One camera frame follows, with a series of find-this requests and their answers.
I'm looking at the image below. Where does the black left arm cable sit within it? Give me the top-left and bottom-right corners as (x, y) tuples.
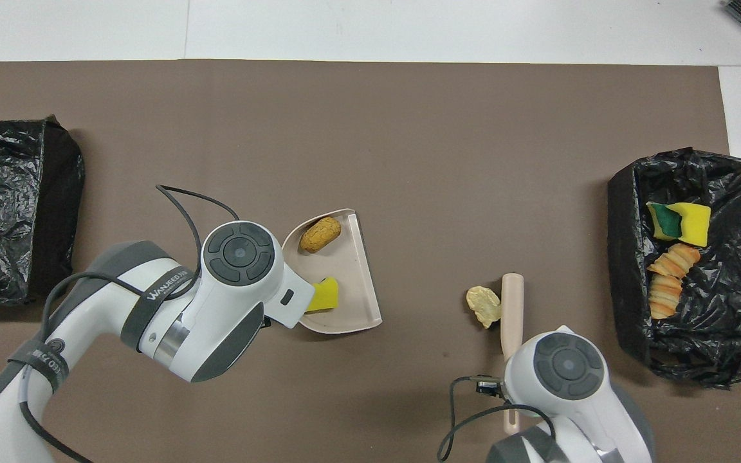
(20, 185), (241, 463)

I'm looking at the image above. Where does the striped croissant piece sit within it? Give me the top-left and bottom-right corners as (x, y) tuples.
(649, 275), (683, 319)
(648, 243), (701, 278)

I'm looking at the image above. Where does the open black bag lined bin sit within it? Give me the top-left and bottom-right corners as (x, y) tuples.
(607, 147), (741, 388)

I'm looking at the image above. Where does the yellow sponge with green pad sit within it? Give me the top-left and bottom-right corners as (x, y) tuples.
(646, 202), (683, 242)

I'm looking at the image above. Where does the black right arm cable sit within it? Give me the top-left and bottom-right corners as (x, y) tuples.
(438, 376), (558, 462)

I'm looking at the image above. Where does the beige brush with black bristles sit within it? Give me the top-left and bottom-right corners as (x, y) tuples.
(500, 273), (525, 435)

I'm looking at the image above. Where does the brown bread roll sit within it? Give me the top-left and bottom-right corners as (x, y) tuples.
(299, 216), (342, 253)

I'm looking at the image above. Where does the brown table mat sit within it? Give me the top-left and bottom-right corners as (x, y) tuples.
(0, 60), (741, 463)

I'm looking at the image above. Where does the yellow sponge piece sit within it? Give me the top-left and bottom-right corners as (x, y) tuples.
(304, 277), (340, 314)
(676, 203), (711, 247)

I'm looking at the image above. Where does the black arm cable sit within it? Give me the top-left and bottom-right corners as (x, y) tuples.
(20, 185), (241, 463)
(438, 376), (558, 462)

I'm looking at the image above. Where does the beige plastic dustpan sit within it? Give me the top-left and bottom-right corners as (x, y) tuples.
(280, 208), (383, 335)

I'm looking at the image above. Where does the pale bread piece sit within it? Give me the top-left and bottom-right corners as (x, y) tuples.
(466, 286), (502, 329)

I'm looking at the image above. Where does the black bag wrapped bin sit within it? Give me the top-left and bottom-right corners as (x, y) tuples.
(0, 116), (86, 307)

